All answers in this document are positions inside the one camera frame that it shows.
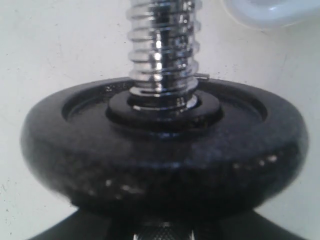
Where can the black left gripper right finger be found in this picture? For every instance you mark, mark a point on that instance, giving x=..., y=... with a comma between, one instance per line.
x=244, y=226

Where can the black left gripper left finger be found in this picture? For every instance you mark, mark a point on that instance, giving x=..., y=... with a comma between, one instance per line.
x=93, y=222

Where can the black weight plate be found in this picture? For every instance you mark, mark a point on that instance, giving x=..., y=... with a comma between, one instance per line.
x=233, y=162

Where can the chrome threaded dumbbell bar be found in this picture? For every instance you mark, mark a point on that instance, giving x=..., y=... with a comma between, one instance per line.
x=163, y=54

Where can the white rectangular plastic tray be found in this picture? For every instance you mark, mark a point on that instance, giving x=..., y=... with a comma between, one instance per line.
x=269, y=14

